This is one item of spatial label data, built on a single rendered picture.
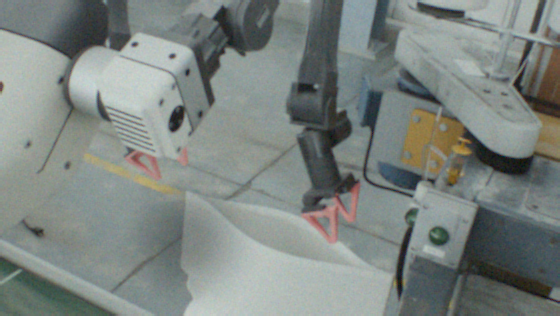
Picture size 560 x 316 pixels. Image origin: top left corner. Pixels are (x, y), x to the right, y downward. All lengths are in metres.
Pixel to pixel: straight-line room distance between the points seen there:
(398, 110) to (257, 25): 0.55
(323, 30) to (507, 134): 0.35
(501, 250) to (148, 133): 0.54
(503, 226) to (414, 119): 0.44
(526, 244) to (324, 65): 0.44
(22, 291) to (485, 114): 1.58
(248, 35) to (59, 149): 0.29
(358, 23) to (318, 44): 4.92
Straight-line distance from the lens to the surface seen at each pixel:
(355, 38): 6.10
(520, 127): 1.07
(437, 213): 0.96
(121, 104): 0.79
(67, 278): 2.21
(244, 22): 0.90
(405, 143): 1.40
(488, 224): 1.01
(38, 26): 0.89
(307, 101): 1.15
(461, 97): 1.17
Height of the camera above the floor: 1.78
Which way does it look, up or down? 27 degrees down
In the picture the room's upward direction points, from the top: 9 degrees clockwise
